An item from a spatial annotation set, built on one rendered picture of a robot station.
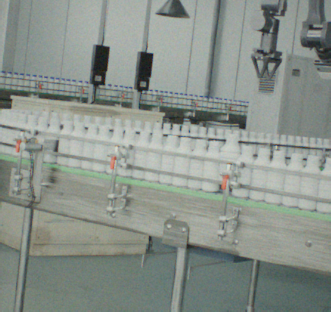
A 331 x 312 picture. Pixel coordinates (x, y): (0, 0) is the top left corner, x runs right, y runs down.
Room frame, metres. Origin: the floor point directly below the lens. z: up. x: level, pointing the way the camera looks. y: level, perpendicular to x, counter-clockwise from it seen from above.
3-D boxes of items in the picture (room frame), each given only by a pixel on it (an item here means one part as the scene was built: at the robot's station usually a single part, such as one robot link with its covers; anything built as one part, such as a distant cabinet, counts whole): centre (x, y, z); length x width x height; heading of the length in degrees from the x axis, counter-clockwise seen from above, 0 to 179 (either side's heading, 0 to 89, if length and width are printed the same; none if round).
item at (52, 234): (7.23, 0.67, 0.59); 1.10 x 0.62 x 1.18; 127
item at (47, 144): (3.28, 0.47, 0.96); 0.23 x 0.10 x 0.27; 145
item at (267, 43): (3.03, -0.30, 1.51); 0.10 x 0.07 x 0.07; 146
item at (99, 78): (9.03, 0.78, 1.55); 0.17 x 0.15 x 0.42; 127
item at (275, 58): (3.05, -0.31, 1.44); 0.07 x 0.07 x 0.09; 56
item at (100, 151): (3.21, 0.23, 1.08); 0.06 x 0.06 x 0.17
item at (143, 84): (9.36, 0.34, 1.55); 0.17 x 0.15 x 0.42; 127
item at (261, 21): (3.00, -0.28, 1.61); 0.12 x 0.09 x 0.12; 147
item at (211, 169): (2.94, -0.16, 1.08); 0.06 x 0.06 x 0.17
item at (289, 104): (9.18, -1.24, 0.96); 0.82 x 0.50 x 1.91; 127
